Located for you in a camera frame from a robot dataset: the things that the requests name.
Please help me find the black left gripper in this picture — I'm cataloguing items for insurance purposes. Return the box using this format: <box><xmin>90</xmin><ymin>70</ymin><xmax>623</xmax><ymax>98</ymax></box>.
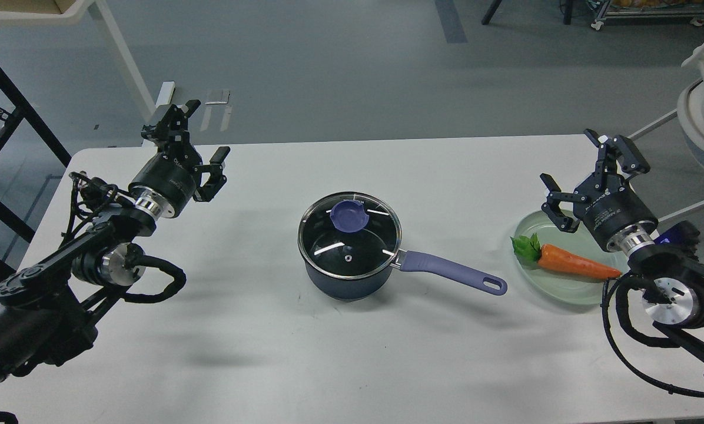
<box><xmin>129</xmin><ymin>100</ymin><xmax>231</xmax><ymax>219</ymax></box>

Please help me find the orange toy carrot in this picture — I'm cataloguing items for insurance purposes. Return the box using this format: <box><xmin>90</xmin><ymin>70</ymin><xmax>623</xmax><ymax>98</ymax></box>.
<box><xmin>511</xmin><ymin>233</ymin><xmax>622</xmax><ymax>281</ymax></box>

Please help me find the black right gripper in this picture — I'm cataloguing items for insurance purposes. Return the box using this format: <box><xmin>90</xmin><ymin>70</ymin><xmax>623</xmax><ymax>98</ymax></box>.
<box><xmin>540</xmin><ymin>129</ymin><xmax>658</xmax><ymax>252</ymax></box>

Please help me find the glass lid with purple knob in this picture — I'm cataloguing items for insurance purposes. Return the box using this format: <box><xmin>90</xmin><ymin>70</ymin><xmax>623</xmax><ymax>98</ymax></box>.
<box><xmin>297</xmin><ymin>191</ymin><xmax>401</xmax><ymax>250</ymax></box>

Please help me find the wheeled cart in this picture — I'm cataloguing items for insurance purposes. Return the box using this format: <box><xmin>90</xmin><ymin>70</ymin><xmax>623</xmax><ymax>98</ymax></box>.
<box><xmin>586</xmin><ymin>1</ymin><xmax>704</xmax><ymax>31</ymax></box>

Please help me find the white table frame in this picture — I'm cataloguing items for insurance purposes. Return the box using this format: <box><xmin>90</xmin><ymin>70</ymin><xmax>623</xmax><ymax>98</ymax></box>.
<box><xmin>0</xmin><ymin>0</ymin><xmax>177</xmax><ymax>147</ymax></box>

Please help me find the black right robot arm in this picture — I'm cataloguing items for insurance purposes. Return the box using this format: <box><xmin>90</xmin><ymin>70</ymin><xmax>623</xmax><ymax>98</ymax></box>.
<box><xmin>540</xmin><ymin>129</ymin><xmax>704</xmax><ymax>398</ymax></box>

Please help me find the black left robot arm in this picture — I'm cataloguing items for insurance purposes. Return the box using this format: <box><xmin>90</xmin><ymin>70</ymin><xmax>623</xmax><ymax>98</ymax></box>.
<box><xmin>0</xmin><ymin>100</ymin><xmax>230</xmax><ymax>423</ymax></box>

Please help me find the blue saucepan with purple handle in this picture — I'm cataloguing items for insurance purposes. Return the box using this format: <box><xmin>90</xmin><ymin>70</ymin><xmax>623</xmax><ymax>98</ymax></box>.
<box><xmin>298</xmin><ymin>236</ymin><xmax>508</xmax><ymax>301</ymax></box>

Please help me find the pale green plate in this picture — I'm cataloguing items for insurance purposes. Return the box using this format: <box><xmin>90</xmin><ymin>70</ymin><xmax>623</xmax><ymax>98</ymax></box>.
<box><xmin>510</xmin><ymin>210</ymin><xmax>629</xmax><ymax>306</ymax></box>

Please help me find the black metal rack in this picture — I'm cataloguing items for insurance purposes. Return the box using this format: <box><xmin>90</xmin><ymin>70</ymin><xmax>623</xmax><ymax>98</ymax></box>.
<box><xmin>0</xmin><ymin>67</ymin><xmax>71</xmax><ymax>242</ymax></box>

